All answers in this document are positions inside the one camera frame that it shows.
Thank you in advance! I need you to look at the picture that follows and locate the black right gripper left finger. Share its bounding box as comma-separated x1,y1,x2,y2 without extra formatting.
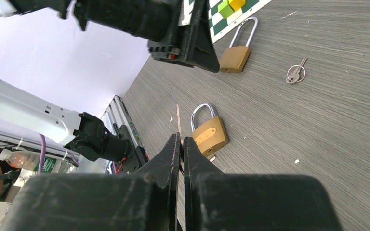
0,133,182,231

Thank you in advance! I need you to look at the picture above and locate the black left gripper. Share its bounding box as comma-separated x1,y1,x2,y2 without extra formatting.
147,0,220,73

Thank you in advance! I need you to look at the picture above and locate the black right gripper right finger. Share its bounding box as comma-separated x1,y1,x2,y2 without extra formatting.
183,137,342,231

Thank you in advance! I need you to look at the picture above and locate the silver key bunch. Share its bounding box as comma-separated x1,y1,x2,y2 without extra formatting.
176,104,218,163

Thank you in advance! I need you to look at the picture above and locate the brass padlock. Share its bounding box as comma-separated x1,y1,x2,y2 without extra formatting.
190,103,229,158
219,16,259,73

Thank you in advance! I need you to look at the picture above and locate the green white chessboard mat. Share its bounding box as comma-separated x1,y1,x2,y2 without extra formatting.
180,0,273,44

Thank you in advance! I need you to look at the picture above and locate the green block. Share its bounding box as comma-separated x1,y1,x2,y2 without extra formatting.
217,0,234,19

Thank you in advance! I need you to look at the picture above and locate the yellow block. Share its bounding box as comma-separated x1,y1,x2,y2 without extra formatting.
228,0,246,11

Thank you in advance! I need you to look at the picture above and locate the clear plastic water bottle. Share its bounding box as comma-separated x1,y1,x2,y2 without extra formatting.
0,149,76,173

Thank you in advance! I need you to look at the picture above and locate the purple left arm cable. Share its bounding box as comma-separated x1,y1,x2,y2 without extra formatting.
37,134,80,174

